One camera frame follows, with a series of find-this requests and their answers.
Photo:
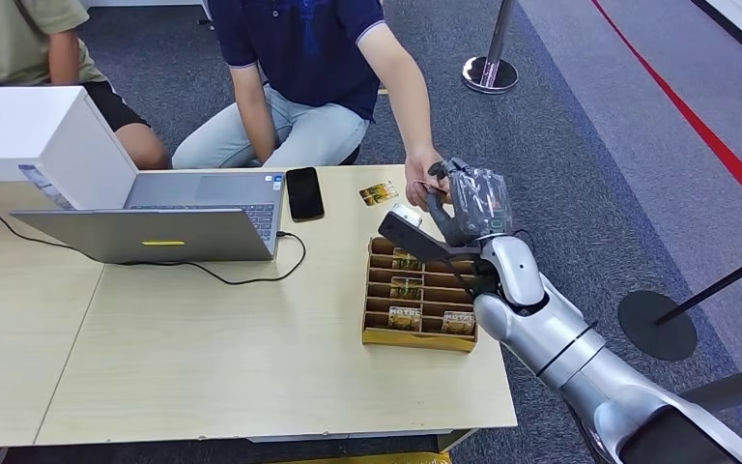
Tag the person's left hand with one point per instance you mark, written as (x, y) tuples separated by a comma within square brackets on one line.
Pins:
[(419, 176)]

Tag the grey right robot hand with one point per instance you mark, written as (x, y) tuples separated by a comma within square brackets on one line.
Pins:
[(480, 205)]

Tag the wooden slotted card holder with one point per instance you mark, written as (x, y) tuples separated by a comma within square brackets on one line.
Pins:
[(419, 341)]

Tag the person's right forearm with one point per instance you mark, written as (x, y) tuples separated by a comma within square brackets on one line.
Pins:
[(254, 115)]

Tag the person's left forearm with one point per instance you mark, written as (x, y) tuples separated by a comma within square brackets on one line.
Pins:
[(406, 102)]

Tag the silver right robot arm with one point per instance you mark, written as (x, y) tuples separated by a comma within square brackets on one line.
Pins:
[(576, 358)]

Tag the person in navy shirt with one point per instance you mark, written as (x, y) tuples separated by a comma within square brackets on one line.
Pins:
[(307, 51)]

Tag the person in olive shirt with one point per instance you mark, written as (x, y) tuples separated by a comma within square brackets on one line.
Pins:
[(12, 38)]

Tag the black smartphone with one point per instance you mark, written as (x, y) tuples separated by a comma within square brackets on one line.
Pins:
[(304, 194)]

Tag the chrome stanchion with round base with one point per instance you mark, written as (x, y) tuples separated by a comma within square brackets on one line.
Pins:
[(489, 73), (736, 387)]

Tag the black stanchion with flat base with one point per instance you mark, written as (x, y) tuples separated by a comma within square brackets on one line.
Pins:
[(656, 326)]

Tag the yellow laptop sticker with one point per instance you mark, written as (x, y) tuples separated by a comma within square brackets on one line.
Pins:
[(163, 243)]

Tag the silver laptop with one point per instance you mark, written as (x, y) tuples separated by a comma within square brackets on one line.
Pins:
[(153, 234)]

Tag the white box cabinet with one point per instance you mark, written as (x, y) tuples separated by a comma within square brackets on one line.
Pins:
[(19, 128)]

